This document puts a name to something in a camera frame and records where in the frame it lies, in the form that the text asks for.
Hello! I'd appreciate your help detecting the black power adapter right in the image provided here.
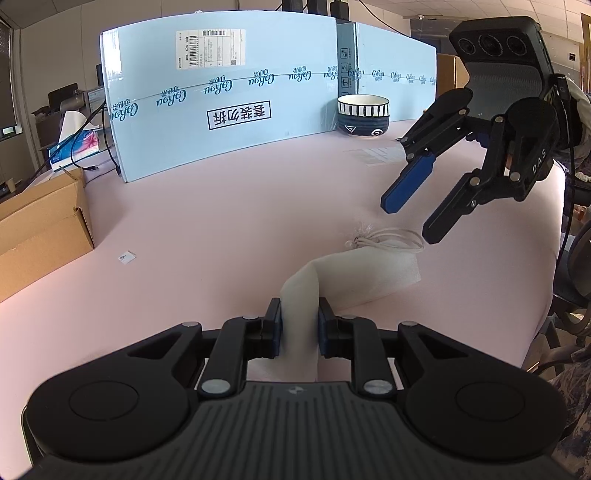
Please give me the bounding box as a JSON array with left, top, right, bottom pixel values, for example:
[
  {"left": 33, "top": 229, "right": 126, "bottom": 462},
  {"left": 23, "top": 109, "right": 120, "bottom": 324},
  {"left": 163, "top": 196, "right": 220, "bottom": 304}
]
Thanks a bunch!
[{"left": 329, "top": 0, "right": 349, "bottom": 22}]

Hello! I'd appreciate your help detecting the white label sticker sheet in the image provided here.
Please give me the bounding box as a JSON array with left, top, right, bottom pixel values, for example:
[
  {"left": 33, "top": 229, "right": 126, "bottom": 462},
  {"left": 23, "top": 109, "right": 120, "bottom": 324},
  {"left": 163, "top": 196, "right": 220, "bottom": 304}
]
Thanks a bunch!
[{"left": 346, "top": 143, "right": 407, "bottom": 166}]

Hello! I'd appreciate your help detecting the open brown cardboard box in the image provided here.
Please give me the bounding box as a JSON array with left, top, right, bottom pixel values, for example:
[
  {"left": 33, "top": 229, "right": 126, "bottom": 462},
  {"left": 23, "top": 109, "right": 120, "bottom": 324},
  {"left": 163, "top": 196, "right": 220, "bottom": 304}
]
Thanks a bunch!
[{"left": 0, "top": 168, "right": 95, "bottom": 300}]

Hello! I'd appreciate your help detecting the brown cardboard carton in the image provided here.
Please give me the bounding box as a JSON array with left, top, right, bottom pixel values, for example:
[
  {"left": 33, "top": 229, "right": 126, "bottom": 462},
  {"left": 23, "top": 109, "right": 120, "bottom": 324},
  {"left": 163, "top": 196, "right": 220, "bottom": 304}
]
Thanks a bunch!
[{"left": 437, "top": 53, "right": 470, "bottom": 96}]

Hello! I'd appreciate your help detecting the black office chair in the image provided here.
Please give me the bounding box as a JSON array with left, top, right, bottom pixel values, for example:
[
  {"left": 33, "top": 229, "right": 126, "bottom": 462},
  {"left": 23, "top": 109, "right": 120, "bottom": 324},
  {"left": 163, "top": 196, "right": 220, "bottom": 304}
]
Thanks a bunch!
[{"left": 527, "top": 208, "right": 590, "bottom": 376}]

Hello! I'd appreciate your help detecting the blue tissue box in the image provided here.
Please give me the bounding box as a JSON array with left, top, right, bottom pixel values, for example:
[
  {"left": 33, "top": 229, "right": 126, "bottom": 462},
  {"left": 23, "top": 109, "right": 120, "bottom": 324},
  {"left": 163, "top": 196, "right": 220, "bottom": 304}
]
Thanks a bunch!
[{"left": 49, "top": 110, "right": 100, "bottom": 171}]

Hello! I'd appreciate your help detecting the large light blue box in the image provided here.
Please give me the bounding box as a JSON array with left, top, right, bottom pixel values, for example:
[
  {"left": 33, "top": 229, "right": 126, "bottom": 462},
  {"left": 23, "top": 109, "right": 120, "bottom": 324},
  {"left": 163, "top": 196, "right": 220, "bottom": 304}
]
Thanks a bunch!
[{"left": 100, "top": 10, "right": 338, "bottom": 182}]

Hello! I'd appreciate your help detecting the small white paper tag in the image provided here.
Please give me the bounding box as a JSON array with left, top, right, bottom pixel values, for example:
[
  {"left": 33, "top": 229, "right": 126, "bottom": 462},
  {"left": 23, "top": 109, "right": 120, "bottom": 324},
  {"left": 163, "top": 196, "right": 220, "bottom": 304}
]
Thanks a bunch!
[{"left": 118, "top": 251, "right": 136, "bottom": 265}]

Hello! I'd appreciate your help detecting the striped blue ceramic bowl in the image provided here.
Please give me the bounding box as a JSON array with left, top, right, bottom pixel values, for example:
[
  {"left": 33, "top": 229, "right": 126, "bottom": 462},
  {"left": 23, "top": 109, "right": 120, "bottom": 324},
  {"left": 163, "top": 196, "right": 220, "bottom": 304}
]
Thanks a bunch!
[{"left": 337, "top": 94, "right": 390, "bottom": 137}]

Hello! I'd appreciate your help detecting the person right forearm sleeve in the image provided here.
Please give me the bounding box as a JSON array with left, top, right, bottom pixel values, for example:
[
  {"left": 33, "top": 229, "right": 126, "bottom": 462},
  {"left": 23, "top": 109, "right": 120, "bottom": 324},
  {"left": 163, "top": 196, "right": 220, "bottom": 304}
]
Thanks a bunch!
[{"left": 557, "top": 78, "right": 590, "bottom": 171}]

